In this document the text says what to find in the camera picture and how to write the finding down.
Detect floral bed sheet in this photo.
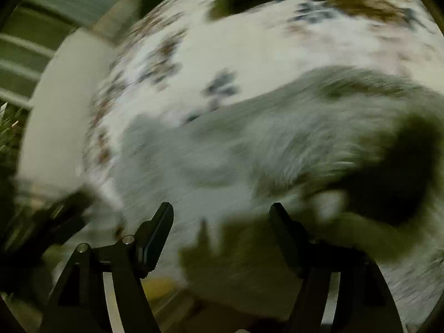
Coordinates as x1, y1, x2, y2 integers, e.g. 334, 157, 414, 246
81, 0, 444, 330

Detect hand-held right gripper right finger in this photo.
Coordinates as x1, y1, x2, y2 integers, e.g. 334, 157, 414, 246
269, 203, 405, 333

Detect white pillow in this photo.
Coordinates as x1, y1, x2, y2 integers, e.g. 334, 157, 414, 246
17, 29, 117, 190

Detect grey pants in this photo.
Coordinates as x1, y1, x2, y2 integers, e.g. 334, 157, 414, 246
114, 66, 444, 323

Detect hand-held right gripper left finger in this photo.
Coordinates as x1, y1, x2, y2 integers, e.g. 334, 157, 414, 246
39, 202, 174, 333

